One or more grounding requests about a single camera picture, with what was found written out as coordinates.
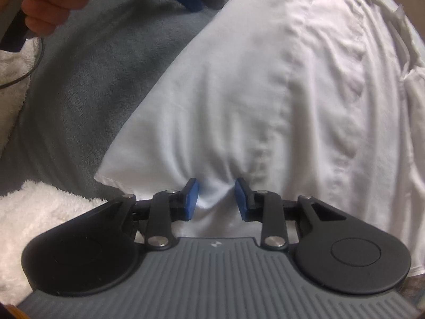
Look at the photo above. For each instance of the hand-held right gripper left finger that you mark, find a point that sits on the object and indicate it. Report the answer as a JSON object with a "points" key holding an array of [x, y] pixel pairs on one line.
{"points": [[192, 199]]}

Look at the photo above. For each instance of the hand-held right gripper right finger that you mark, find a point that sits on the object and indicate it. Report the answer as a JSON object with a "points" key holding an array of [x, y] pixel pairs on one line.
{"points": [[240, 202]]}

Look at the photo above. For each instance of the white shirt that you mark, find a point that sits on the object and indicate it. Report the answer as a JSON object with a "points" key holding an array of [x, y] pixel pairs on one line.
{"points": [[265, 89]]}

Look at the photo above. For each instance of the person's left hand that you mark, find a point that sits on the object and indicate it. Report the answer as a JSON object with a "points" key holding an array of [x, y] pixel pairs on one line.
{"points": [[56, 3]]}

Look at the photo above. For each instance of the white fluffy cloth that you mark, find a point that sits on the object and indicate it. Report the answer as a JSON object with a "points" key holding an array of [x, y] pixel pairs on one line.
{"points": [[40, 212]]}

